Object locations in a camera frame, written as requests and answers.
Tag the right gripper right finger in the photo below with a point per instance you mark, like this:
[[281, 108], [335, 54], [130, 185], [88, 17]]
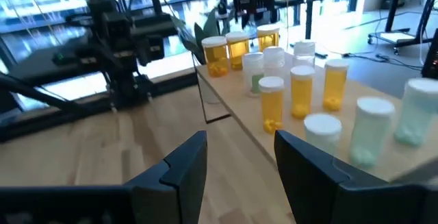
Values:
[[308, 186]]

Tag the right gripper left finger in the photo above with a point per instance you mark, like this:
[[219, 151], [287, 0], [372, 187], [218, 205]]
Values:
[[178, 186]]

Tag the green pill bottle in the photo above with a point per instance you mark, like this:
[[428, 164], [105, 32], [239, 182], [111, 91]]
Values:
[[322, 131], [371, 131], [419, 111]]

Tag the large orange pill bottle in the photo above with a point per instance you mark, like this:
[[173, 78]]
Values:
[[215, 58], [268, 38], [237, 51]]

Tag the small orange pill bottle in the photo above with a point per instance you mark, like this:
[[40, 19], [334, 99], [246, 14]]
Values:
[[302, 92], [335, 85], [271, 105]]

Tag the clear pill bottle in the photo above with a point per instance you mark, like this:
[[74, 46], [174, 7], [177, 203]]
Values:
[[304, 53], [273, 61], [253, 75]]

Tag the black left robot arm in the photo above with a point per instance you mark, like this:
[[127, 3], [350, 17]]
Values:
[[116, 39]]

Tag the wooden shelf with black legs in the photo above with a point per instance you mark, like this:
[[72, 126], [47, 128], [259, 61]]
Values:
[[239, 107]]

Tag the large office window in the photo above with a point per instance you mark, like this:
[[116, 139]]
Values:
[[41, 18]]

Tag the black box device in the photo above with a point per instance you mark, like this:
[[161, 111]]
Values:
[[432, 58]]

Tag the black rolling stand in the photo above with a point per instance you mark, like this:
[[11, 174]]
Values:
[[405, 28]]

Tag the black aluminium table frame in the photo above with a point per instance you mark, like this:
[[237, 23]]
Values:
[[51, 123]]

